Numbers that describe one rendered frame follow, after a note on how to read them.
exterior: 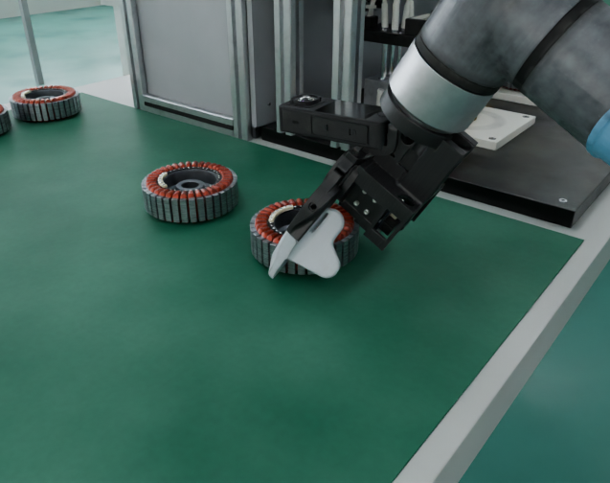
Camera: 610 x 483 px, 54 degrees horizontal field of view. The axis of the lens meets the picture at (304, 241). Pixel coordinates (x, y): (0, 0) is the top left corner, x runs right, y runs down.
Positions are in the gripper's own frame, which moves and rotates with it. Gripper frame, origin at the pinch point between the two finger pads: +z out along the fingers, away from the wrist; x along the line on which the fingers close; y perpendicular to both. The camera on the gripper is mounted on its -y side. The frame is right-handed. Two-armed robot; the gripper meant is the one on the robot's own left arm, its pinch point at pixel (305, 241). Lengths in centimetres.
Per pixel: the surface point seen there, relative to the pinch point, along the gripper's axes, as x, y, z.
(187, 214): -2.8, -12.3, 6.5
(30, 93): 14, -58, 31
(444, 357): -8.2, 16.8, -8.5
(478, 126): 39.5, 3.0, -4.2
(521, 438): 63, 54, 57
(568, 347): 103, 55, 56
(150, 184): -2.5, -18.2, 7.4
